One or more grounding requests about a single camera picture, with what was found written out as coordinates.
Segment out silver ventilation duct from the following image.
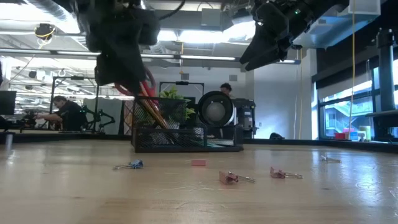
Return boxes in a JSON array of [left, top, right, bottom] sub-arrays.
[[26, 0, 94, 52]]

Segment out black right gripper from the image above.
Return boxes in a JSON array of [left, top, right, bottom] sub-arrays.
[[239, 0, 312, 72]]

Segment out silver metal post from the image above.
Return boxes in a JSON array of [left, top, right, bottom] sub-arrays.
[[4, 133, 14, 156]]

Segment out background black rig frame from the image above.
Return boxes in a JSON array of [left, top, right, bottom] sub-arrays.
[[49, 75, 101, 134]]

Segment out blue binder clip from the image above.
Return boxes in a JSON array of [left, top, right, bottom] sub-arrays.
[[112, 159, 145, 171]]

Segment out silver binder clip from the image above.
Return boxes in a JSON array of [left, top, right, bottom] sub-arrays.
[[320, 154, 342, 164]]

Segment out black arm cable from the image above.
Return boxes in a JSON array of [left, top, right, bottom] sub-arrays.
[[158, 0, 187, 21]]

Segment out grey ceiling unit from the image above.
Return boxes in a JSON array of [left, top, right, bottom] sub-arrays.
[[200, 7, 223, 29]]

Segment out yellow cord reel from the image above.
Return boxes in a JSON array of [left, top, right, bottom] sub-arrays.
[[33, 22, 57, 42]]

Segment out pink binder clip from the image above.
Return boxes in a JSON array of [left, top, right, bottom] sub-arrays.
[[269, 166, 305, 180], [218, 170, 257, 186]]

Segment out red-handled scissors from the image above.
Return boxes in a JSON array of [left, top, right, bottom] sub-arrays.
[[114, 66, 158, 104]]

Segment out black mesh desk organizer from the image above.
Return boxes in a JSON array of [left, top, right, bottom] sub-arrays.
[[131, 95, 244, 154]]

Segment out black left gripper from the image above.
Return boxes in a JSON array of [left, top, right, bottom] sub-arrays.
[[94, 46, 147, 96]]

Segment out black computer monitor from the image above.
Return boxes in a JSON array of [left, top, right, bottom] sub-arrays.
[[0, 90, 17, 116]]

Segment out teal sticky note pad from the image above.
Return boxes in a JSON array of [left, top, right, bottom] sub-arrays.
[[205, 139, 234, 148]]

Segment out black side shelf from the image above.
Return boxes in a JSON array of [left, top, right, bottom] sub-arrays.
[[365, 110, 398, 143]]

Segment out person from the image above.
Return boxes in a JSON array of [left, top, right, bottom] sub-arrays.
[[219, 82, 233, 98], [34, 95, 88, 132]]

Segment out black camera stand frame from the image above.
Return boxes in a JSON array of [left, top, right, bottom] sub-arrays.
[[159, 80, 206, 103]]

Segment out green plant in white pot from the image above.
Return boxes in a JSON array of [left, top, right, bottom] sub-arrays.
[[157, 85, 197, 130]]

